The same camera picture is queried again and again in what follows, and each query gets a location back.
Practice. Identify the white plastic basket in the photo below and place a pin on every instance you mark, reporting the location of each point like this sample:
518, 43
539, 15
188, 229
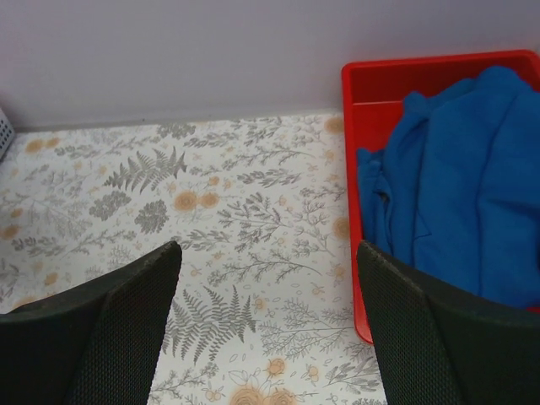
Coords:
7, 133

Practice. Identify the blue t shirt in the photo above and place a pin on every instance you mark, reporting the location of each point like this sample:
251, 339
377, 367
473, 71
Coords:
455, 191

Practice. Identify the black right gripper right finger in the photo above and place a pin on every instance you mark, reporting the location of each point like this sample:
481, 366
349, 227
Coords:
437, 344

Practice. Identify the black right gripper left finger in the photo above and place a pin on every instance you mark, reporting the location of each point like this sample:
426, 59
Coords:
97, 343

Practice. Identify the floral table mat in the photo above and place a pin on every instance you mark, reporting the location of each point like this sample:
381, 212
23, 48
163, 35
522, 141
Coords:
263, 312

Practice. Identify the red plastic bin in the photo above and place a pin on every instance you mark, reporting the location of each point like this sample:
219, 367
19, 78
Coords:
373, 95

